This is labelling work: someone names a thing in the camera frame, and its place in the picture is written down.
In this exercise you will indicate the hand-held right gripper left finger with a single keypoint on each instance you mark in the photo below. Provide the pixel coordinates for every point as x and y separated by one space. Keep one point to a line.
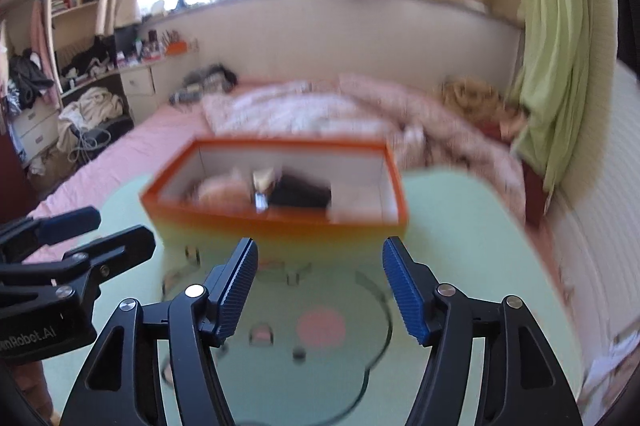
240 291

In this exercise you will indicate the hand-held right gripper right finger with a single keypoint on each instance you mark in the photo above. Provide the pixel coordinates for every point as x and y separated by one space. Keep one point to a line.
402 291

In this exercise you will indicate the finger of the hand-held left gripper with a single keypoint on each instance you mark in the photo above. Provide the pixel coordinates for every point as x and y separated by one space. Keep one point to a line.
120 251
70 223

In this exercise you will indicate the orange cardboard box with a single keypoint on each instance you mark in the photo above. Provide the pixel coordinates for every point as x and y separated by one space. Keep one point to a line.
280 226

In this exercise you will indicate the pink round puff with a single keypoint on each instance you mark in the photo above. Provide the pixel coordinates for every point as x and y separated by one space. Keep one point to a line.
225 191

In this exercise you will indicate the black red pouch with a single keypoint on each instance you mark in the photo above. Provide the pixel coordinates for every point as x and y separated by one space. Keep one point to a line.
300 196

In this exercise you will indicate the person's left forearm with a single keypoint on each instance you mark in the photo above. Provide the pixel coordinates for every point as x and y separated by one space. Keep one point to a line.
32 391

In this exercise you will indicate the pale green cartoon desktop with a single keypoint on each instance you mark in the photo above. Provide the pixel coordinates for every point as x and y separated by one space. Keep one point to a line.
450 246

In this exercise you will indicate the white drawer unit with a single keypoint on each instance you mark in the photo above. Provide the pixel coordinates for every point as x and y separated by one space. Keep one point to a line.
35 128

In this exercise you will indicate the white clothes heap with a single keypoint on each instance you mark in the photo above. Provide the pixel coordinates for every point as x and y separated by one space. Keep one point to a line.
92 108

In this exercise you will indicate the pink sheet bed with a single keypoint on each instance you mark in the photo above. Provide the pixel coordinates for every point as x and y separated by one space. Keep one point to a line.
150 136

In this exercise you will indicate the dark clothes pile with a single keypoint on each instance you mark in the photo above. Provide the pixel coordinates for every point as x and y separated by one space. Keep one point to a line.
27 78

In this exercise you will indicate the white drawer cabinet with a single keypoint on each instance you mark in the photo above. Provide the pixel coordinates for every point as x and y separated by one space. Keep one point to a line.
137 83

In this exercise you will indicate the blue patterned pillow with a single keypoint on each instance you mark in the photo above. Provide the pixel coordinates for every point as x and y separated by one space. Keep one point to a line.
187 97

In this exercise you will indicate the black clothes heap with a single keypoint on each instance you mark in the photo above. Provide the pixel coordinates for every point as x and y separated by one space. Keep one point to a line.
90 56

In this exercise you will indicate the pink hanging garment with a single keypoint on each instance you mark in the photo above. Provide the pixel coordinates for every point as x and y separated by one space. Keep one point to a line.
42 46

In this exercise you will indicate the black monitor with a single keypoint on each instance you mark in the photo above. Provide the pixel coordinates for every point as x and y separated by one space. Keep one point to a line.
125 41

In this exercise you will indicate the grey clothes pile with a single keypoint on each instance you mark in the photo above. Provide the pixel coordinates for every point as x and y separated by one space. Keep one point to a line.
210 78

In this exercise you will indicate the pink printed quilt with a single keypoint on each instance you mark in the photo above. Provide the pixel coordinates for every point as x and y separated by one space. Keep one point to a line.
325 111

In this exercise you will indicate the yellow-brown plush toy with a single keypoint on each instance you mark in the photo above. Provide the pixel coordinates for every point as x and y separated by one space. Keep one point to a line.
475 101

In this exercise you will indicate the small orange storage box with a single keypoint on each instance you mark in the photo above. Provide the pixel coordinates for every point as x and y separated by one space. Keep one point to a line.
176 48

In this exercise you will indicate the green hanging garment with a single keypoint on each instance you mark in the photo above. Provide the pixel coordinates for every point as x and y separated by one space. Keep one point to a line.
555 56

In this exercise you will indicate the cluttered white wall desk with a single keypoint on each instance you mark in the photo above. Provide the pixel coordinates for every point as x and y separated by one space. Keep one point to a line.
100 76

